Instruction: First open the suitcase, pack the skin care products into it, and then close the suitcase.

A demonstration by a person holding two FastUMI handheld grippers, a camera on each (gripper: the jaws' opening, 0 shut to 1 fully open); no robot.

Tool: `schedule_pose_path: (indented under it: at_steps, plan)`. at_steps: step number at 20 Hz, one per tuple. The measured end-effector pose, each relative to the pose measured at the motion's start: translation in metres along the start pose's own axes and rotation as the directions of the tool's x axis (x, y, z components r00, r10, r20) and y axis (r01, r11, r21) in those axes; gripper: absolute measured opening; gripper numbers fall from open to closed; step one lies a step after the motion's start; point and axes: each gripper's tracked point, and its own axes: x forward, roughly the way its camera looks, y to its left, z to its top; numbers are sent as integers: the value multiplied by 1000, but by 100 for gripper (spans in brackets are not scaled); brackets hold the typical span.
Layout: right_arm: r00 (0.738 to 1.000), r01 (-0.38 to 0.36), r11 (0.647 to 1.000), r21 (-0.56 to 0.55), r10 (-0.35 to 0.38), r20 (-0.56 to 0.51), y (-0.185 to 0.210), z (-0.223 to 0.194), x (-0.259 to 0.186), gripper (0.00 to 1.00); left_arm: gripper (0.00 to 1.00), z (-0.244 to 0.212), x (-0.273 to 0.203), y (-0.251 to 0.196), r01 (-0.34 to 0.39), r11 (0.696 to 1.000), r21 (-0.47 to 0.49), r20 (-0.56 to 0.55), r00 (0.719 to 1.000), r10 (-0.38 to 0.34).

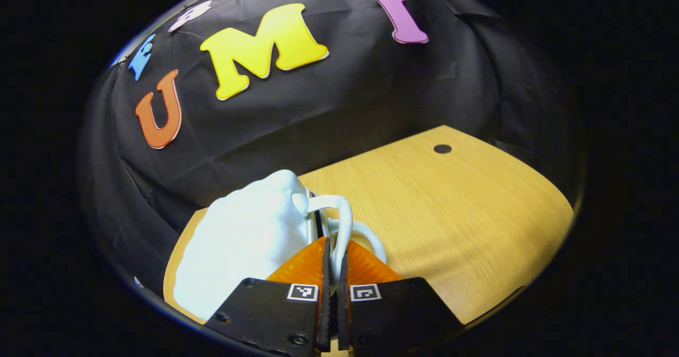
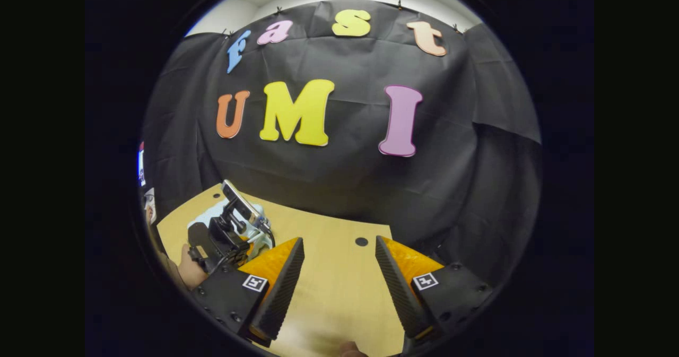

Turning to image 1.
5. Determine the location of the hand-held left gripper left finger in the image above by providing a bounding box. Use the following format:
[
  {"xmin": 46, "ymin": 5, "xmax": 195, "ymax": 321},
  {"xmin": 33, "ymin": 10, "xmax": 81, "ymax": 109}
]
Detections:
[{"xmin": 205, "ymin": 236, "xmax": 333, "ymax": 357}]

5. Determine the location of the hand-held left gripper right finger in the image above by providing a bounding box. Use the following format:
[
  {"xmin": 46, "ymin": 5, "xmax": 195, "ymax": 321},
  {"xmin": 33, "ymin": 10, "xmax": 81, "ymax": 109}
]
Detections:
[{"xmin": 336, "ymin": 240, "xmax": 463, "ymax": 351}]

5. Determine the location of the light blue suitcase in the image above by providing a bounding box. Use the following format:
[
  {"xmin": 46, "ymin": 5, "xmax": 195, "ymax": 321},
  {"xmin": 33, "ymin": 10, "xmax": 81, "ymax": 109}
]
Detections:
[{"xmin": 172, "ymin": 169, "xmax": 388, "ymax": 324}]

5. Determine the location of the black backdrop cloth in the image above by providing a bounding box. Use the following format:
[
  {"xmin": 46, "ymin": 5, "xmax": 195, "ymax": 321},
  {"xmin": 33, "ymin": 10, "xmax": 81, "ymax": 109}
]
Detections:
[{"xmin": 77, "ymin": 0, "xmax": 584, "ymax": 307}]

